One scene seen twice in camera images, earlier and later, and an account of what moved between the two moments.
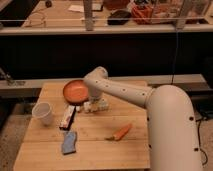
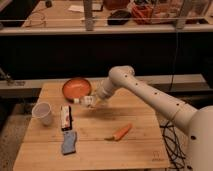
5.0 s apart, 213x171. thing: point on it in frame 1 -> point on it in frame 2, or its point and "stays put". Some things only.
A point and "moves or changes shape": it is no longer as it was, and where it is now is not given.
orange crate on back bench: (142, 15) stays put
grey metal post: (88, 16) stays put
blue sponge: (69, 146) stays put
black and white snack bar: (67, 119) moves or changes shape
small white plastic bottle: (100, 105) -> (87, 100)
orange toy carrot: (119, 135) stays put
